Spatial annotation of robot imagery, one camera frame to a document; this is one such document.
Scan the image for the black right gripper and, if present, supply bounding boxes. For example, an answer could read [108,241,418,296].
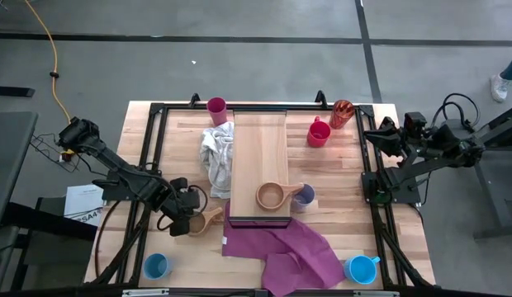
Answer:
[363,111,439,160]

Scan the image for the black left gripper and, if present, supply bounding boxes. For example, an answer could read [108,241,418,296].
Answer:
[156,176,202,238]

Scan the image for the wooden cup with handle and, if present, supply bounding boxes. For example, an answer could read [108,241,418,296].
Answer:
[187,206,225,238]
[255,181,306,213]

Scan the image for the orange translucent tumbler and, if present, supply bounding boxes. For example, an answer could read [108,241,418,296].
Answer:
[328,99,357,130]

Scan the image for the red mug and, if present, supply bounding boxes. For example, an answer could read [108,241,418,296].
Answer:
[306,115,333,149]

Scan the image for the dull blue plastic cup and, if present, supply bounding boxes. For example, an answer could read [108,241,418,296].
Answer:
[141,252,174,281]

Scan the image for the magenta plastic cup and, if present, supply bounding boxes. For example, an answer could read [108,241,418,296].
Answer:
[206,97,229,127]

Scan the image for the lavender plastic cup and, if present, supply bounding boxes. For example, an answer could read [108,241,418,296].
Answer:
[290,183,316,214]

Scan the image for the bright blue mug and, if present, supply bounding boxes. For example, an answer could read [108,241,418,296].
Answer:
[343,254,382,286]

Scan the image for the white cloth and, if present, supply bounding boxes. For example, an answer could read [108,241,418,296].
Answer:
[198,120,235,200]

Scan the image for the white paper label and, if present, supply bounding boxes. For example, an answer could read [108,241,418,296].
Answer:
[64,183,106,228]

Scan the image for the black metal stand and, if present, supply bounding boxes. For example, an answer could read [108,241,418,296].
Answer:
[447,101,512,241]

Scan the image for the purple cloth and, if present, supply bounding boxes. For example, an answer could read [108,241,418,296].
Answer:
[220,200,348,297]

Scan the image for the person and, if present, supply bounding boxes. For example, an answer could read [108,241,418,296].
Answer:
[489,51,512,104]

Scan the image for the grey side table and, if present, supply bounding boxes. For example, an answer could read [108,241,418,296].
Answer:
[0,111,39,234]

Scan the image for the black floor bar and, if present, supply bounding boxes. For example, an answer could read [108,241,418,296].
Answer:
[0,85,36,99]

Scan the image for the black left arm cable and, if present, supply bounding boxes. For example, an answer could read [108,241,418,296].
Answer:
[155,184,210,233]

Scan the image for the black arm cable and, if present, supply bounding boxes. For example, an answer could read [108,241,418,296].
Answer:
[155,184,210,233]
[430,92,481,134]

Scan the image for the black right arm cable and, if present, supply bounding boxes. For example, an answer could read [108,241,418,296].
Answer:
[430,92,481,134]

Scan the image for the thick black hose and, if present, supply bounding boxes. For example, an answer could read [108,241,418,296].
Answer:
[93,200,123,278]

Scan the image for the black table frame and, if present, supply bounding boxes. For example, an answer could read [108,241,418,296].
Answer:
[84,89,438,292]

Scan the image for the silver bracket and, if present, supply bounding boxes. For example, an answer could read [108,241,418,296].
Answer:
[121,288,171,297]
[352,290,401,297]

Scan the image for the thin black wires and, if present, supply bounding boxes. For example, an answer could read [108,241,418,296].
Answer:
[29,132,82,173]

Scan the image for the yellow cable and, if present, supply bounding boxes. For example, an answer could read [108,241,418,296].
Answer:
[23,0,73,125]

